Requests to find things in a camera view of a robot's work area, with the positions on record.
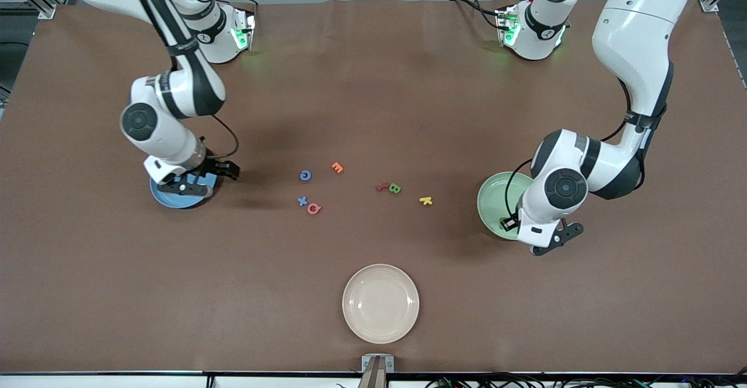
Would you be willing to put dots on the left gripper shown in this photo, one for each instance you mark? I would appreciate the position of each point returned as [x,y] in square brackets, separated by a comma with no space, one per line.
[509,223]

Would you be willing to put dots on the light green plate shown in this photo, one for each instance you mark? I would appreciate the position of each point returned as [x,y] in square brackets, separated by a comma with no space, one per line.
[493,201]

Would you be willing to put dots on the red foam letter Q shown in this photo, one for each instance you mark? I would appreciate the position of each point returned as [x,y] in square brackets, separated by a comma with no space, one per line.
[309,209]

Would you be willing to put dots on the dark red foam letter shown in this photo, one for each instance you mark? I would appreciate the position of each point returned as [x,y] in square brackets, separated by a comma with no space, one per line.
[382,188]

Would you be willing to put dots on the green foam letter B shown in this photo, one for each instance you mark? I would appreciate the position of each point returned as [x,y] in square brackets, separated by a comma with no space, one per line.
[395,188]

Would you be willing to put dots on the beige plate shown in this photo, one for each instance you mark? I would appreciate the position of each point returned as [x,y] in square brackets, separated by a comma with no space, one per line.
[380,303]

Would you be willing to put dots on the orange foam letter E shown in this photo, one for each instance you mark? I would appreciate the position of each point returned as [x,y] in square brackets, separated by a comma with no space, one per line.
[337,168]

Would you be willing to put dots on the yellow foam letter K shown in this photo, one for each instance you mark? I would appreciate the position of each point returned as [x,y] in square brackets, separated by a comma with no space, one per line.
[425,201]

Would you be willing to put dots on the white table frame edge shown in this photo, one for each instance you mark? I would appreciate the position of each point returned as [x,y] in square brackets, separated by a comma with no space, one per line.
[117,382]

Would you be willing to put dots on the blue plate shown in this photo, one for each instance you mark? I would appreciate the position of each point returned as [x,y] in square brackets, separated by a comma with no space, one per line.
[175,201]

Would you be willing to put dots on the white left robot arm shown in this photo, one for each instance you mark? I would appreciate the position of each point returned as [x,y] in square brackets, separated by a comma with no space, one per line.
[636,32]

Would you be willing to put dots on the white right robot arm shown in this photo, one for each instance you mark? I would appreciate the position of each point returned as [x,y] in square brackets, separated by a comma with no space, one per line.
[166,140]

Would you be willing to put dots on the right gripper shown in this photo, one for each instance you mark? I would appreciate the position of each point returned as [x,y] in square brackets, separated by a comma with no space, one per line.
[217,167]

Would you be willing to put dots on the blue foam letter C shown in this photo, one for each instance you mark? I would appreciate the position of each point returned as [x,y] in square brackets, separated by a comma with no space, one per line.
[301,176]

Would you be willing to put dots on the brown table cover sheet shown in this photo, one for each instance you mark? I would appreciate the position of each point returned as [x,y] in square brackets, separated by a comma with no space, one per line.
[373,114]

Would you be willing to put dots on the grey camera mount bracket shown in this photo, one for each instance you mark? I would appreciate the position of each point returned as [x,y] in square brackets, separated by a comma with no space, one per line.
[378,370]

